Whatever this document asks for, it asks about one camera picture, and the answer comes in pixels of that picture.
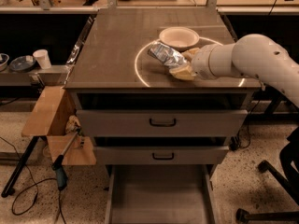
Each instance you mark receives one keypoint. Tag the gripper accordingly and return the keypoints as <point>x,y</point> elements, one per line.
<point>202,63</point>

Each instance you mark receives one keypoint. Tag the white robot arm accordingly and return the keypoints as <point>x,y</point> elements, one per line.
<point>255,56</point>

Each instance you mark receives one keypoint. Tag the grey drawer cabinet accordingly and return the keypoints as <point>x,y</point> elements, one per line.
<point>114,72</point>

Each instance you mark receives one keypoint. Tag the grey top drawer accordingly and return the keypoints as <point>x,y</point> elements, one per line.
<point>161,123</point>

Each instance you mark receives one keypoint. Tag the grey drawer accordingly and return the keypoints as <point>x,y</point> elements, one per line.
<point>160,155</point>
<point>160,194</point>
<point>161,123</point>

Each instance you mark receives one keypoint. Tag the grey middle drawer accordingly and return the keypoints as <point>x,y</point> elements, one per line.
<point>160,155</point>

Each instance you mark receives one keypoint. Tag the grey bottom drawer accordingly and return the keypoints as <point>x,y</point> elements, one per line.
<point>160,194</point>

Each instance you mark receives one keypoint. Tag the white bowl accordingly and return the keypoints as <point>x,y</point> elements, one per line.
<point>180,38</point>

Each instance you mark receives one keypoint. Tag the wooden side shelf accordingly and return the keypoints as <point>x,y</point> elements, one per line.
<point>49,117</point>

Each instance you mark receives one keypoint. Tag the white paper cup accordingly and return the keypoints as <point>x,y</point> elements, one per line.
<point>42,58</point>

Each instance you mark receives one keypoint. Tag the blue plate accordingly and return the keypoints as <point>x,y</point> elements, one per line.
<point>22,64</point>

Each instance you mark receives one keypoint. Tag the small bowl at left edge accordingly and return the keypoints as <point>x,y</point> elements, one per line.
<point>3,61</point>

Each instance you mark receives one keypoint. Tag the black table leg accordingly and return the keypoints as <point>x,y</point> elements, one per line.
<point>9,187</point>

